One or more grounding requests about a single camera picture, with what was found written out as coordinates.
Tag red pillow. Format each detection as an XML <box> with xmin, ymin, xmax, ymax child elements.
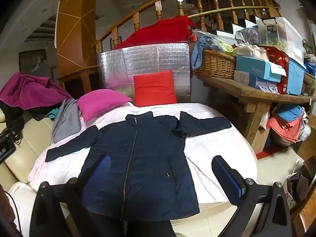
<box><xmin>133</xmin><ymin>70</ymin><xmax>177</xmax><ymax>107</ymax></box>

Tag small wicker basket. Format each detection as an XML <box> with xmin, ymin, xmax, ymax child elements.
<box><xmin>303</xmin><ymin>71</ymin><xmax>316</xmax><ymax>85</ymax></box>

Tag grey garment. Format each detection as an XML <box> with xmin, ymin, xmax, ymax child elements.
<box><xmin>52</xmin><ymin>98</ymin><xmax>82</xmax><ymax>144</ymax></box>

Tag light blue cardboard box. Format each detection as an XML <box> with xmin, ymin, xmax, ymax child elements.
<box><xmin>234</xmin><ymin>55</ymin><xmax>287</xmax><ymax>83</ymax></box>

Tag wooden stair railing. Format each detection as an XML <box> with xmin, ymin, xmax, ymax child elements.
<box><xmin>92</xmin><ymin>0</ymin><xmax>280</xmax><ymax>53</ymax></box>

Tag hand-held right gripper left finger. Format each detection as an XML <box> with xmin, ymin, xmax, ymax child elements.
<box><xmin>30</xmin><ymin>154</ymin><xmax>111</xmax><ymax>237</ymax></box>

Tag white patterned cardboard box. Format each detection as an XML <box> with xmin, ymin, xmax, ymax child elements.
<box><xmin>233</xmin><ymin>70</ymin><xmax>278</xmax><ymax>94</ymax></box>

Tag grey plastic bag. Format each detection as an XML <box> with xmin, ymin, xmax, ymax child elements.
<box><xmin>236</xmin><ymin>28</ymin><xmax>260</xmax><ymax>45</ymax></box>

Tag blue cloth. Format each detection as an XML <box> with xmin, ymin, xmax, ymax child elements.
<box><xmin>191</xmin><ymin>37</ymin><xmax>223</xmax><ymax>70</ymax></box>

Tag red gift box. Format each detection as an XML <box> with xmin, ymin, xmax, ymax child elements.
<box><xmin>262</xmin><ymin>46</ymin><xmax>289</xmax><ymax>95</ymax></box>

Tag blue plastic storage bin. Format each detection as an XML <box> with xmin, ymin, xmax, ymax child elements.
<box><xmin>286</xmin><ymin>57</ymin><xmax>307</xmax><ymax>95</ymax></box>

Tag navy blue jacket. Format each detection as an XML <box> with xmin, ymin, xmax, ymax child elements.
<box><xmin>46</xmin><ymin>111</ymin><xmax>232</xmax><ymax>221</ymax></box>

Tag dark framed wall picture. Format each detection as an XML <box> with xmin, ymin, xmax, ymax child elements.
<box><xmin>18</xmin><ymin>49</ymin><xmax>47</xmax><ymax>76</ymax></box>

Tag magenta pillow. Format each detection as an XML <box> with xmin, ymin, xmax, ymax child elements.
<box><xmin>77</xmin><ymin>89</ymin><xmax>133</xmax><ymax>122</ymax></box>

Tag patterned cloth bag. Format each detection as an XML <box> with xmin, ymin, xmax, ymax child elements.
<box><xmin>286</xmin><ymin>171</ymin><xmax>309</xmax><ymax>203</ymax></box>

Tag silver foil panel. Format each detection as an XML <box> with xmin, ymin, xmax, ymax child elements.
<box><xmin>96</xmin><ymin>42</ymin><xmax>192</xmax><ymax>104</ymax></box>

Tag teal garment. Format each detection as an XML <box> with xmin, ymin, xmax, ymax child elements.
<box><xmin>46</xmin><ymin>109</ymin><xmax>61</xmax><ymax>121</ymax></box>

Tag pale pink blanket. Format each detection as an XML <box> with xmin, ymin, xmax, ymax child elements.
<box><xmin>28</xmin><ymin>102</ymin><xmax>257</xmax><ymax>204</ymax></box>

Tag black cable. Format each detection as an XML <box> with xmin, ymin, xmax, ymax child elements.
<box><xmin>4</xmin><ymin>190</ymin><xmax>23</xmax><ymax>237</ymax></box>

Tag coral folded cloths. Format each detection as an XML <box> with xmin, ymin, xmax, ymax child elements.
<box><xmin>269</xmin><ymin>115</ymin><xmax>306</xmax><ymax>144</ymax></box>

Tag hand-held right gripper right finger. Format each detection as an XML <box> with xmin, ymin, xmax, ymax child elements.
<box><xmin>212</xmin><ymin>155</ymin><xmax>293</xmax><ymax>237</ymax></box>

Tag clear bag of white stuff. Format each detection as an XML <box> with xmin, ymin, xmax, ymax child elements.
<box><xmin>233</xmin><ymin>43</ymin><xmax>269</xmax><ymax>61</ymax></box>

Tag white cushion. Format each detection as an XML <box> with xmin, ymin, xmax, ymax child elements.
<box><xmin>7</xmin><ymin>181</ymin><xmax>72</xmax><ymax>237</ymax></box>

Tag long wooden table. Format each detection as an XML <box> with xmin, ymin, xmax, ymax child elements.
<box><xmin>193</xmin><ymin>71</ymin><xmax>316</xmax><ymax>153</ymax></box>

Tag blue folded cloths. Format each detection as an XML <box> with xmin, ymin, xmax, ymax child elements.
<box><xmin>275</xmin><ymin>105</ymin><xmax>305</xmax><ymax>122</ymax></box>

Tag cream leather sofa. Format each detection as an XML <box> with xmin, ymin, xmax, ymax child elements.
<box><xmin>0</xmin><ymin>109</ymin><xmax>62</xmax><ymax>198</ymax></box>

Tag red floor mat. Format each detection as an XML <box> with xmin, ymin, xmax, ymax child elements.
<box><xmin>255</xmin><ymin>150</ymin><xmax>275</xmax><ymax>160</ymax></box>

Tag clear plastic storage bin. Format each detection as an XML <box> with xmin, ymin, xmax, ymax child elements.
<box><xmin>255</xmin><ymin>17</ymin><xmax>304</xmax><ymax>60</ymax></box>

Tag magenta fleece garment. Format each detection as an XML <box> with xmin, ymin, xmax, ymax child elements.
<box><xmin>0</xmin><ymin>71</ymin><xmax>72</xmax><ymax>110</ymax></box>

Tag red cloth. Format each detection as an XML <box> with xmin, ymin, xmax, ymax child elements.
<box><xmin>114</xmin><ymin>15</ymin><xmax>197</xmax><ymax>50</ymax></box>

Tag white plastic bag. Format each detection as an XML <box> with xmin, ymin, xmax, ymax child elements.
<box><xmin>301</xmin><ymin>125</ymin><xmax>312</xmax><ymax>142</ymax></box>

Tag black garment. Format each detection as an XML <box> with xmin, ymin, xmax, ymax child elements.
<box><xmin>0</xmin><ymin>101</ymin><xmax>58</xmax><ymax>129</ymax></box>

